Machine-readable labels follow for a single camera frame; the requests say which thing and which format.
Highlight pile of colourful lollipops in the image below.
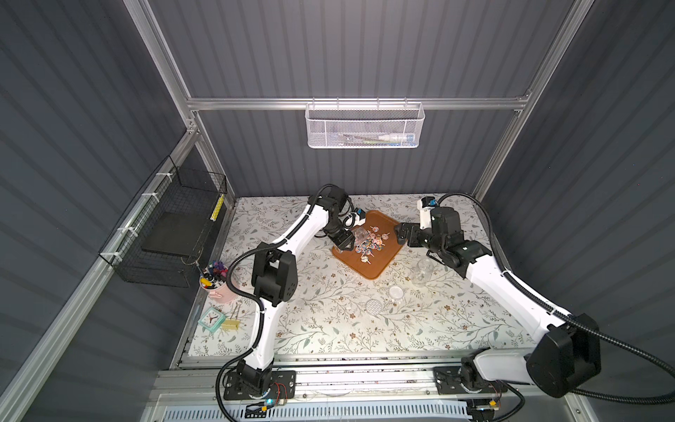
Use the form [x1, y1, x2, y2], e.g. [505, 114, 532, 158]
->
[354, 226, 390, 264]

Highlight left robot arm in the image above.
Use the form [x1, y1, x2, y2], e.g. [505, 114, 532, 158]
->
[237, 184, 355, 376]

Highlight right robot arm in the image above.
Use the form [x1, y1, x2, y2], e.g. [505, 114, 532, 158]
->
[395, 207, 601, 397]

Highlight brown wooden tray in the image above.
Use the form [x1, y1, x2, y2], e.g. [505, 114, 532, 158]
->
[332, 210, 403, 280]

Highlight pens in white basket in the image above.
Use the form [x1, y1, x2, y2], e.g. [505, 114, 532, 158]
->
[339, 133, 417, 146]

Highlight yellow tag on basket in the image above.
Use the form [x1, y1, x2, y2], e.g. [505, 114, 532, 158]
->
[209, 194, 225, 222]

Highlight pink pen cup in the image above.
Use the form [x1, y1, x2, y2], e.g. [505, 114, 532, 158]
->
[199, 261, 237, 304]

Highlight yellow sticky note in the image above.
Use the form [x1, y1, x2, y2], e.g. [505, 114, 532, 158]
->
[220, 319, 241, 331]

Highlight teal small clock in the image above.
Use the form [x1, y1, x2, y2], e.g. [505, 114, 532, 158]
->
[198, 307, 226, 333]

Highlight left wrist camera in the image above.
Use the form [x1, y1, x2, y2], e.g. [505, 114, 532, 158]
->
[350, 207, 367, 227]

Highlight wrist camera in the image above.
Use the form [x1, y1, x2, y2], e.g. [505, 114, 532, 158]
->
[350, 207, 367, 227]
[417, 196, 438, 230]

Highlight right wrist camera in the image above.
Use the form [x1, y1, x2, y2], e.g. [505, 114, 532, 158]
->
[417, 196, 438, 230]

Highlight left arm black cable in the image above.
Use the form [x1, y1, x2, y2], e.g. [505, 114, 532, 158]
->
[214, 183, 354, 422]

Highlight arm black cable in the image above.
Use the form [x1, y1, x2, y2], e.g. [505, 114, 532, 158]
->
[214, 183, 354, 422]
[437, 192, 675, 422]

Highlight white wire mesh basket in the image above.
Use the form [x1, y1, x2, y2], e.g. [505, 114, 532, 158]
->
[304, 101, 425, 149]

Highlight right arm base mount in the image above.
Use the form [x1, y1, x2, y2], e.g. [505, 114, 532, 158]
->
[432, 364, 507, 395]

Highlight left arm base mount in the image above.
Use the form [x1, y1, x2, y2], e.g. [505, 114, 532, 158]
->
[221, 369, 297, 401]

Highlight black wire basket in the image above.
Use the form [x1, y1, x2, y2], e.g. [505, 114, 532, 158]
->
[99, 158, 228, 288]

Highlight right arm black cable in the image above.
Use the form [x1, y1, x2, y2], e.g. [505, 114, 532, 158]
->
[437, 192, 675, 422]

